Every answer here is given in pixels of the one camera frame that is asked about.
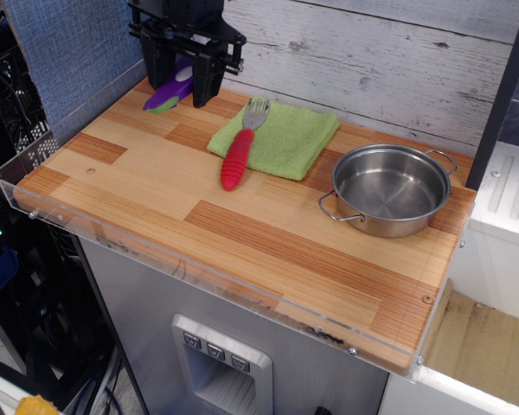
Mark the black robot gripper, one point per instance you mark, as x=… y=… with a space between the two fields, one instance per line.
x=191 y=28

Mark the purple toy eggplant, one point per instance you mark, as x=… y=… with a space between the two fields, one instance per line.
x=177 y=87

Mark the green folded towel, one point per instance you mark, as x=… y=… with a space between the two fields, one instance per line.
x=286 y=145

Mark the blue fabric panel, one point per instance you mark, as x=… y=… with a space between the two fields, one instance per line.
x=80 y=54

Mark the black plastic crate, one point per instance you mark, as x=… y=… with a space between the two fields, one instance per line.
x=22 y=117

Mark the clear acrylic table guard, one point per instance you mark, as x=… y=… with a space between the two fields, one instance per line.
x=272 y=246

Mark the small stainless steel pot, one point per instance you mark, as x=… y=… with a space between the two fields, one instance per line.
x=389 y=190

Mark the red handled metal fork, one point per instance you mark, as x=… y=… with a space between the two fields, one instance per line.
x=235 y=162

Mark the black vertical post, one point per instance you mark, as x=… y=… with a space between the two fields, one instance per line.
x=497 y=115

